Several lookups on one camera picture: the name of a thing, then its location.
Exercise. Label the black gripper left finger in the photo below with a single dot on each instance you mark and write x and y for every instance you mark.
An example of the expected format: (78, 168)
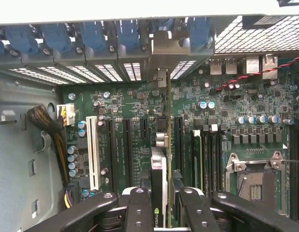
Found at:
(139, 212)

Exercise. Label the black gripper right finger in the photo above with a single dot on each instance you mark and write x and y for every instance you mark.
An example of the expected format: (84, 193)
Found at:
(198, 212)

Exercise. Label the black long expansion slot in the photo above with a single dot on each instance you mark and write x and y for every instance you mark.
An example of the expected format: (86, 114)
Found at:
(178, 149)
(127, 152)
(112, 154)

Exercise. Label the CPU socket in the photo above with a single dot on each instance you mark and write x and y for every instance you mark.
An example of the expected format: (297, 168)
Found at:
(256, 183)

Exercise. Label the white PCI expansion slot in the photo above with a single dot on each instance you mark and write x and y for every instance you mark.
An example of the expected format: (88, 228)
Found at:
(93, 152)

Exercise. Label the black short expansion slot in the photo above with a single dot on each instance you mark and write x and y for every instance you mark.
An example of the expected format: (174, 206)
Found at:
(144, 129)

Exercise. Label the thin metal locking lever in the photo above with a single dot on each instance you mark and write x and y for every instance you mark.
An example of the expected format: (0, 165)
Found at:
(294, 162)

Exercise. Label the green Dell motherboard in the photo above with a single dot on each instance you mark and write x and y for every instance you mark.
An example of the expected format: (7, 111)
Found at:
(236, 101)

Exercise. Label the open black PC case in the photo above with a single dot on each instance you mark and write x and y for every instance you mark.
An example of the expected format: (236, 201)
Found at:
(19, 96)

